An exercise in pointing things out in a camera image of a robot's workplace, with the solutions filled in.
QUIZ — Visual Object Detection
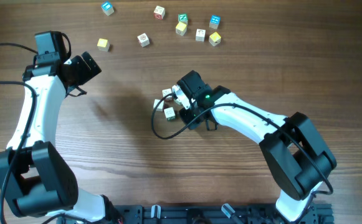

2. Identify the red-framed picture block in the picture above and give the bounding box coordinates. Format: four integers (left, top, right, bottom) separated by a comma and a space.
162, 88, 173, 101

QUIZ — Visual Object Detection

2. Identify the plain white block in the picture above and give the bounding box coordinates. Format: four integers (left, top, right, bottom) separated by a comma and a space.
163, 107, 176, 121
153, 99, 164, 112

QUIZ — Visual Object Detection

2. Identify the white block green edge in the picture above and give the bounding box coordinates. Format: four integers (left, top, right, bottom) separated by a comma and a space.
174, 98, 183, 106

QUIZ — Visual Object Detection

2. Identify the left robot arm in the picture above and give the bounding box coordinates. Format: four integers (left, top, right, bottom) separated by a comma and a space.
0, 31, 123, 223

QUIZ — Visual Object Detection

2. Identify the yellow block left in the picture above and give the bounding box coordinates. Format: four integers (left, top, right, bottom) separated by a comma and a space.
97, 39, 110, 52

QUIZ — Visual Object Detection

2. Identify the yellow block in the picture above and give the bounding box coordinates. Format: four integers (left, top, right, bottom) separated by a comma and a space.
209, 32, 222, 47
176, 22, 187, 36
97, 39, 110, 52

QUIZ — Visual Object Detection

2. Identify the yellow block right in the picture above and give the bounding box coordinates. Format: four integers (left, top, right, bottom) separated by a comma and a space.
209, 32, 222, 47

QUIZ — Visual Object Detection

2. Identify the blue letter block far left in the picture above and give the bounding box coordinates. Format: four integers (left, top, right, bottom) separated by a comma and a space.
101, 2, 114, 16

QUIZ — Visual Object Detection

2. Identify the yellow block centre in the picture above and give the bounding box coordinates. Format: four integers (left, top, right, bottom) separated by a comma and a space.
176, 22, 187, 36

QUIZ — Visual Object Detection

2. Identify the blue block top right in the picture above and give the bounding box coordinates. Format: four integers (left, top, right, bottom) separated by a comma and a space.
209, 15, 221, 29

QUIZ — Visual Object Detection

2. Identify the white block red picture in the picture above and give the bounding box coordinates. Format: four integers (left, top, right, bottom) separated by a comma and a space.
137, 33, 150, 47

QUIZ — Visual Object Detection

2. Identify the green letter N block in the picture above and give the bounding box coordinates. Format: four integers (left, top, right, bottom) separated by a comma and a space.
178, 13, 188, 24

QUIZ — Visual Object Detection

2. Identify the red-edged block top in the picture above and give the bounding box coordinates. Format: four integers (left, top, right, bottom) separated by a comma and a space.
153, 6, 165, 20

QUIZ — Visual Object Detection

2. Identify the right camera cable black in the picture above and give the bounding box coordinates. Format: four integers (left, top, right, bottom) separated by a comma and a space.
150, 92, 334, 218

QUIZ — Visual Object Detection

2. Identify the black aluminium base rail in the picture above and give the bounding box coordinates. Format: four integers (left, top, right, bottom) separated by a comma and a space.
55, 203, 335, 224

